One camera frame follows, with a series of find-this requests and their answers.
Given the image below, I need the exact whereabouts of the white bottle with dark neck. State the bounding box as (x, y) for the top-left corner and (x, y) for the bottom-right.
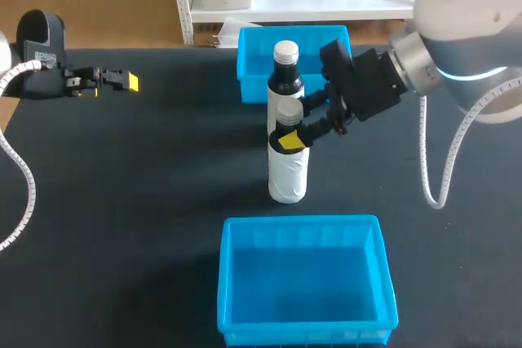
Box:
(266, 40), (307, 134)

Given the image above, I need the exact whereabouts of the white cable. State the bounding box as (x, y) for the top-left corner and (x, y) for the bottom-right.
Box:
(418, 75), (522, 209)
(0, 59), (43, 254)

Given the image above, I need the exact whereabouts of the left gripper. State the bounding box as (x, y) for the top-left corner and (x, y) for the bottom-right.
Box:
(8, 8), (140, 101)

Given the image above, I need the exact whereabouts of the blue plastic bin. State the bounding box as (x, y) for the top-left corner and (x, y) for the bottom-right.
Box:
(215, 214), (400, 347)
(236, 24), (354, 105)

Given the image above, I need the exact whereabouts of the clear plastic sheet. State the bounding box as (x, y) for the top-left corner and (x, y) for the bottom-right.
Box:
(212, 15), (263, 50)

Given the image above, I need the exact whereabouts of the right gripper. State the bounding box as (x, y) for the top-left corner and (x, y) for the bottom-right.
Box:
(271, 37), (414, 154)

